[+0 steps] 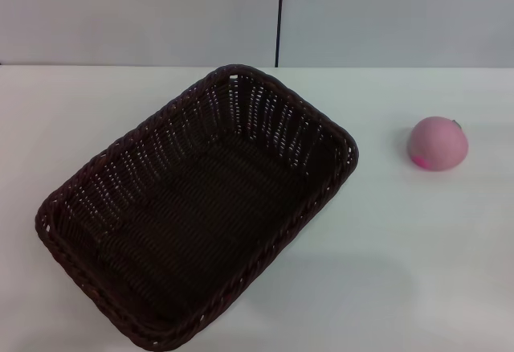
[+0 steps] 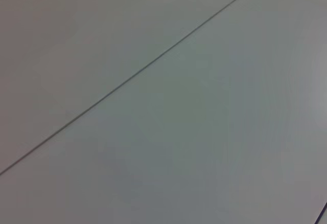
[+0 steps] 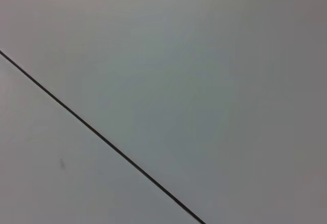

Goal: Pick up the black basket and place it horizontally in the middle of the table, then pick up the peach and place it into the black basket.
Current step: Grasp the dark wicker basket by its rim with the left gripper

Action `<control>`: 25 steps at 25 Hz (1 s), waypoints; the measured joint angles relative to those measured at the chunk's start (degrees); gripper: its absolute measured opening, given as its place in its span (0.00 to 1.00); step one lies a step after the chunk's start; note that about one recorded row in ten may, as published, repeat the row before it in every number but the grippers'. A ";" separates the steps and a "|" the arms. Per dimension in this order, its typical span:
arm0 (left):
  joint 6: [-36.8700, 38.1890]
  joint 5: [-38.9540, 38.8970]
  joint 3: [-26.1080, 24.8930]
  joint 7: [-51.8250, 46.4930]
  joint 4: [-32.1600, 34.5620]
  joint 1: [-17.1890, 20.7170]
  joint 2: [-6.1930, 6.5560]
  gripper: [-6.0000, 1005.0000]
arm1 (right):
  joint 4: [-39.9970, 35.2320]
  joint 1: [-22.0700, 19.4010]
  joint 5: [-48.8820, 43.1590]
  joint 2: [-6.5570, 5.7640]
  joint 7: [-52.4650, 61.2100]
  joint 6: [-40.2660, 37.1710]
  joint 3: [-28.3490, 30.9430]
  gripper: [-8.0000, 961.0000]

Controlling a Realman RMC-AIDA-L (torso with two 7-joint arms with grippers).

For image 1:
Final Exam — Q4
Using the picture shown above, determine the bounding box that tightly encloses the black woven wicker basket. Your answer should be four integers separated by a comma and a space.
35, 63, 360, 352

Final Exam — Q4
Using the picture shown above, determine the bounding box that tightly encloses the pink peach toy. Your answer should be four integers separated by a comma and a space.
406, 116, 470, 173

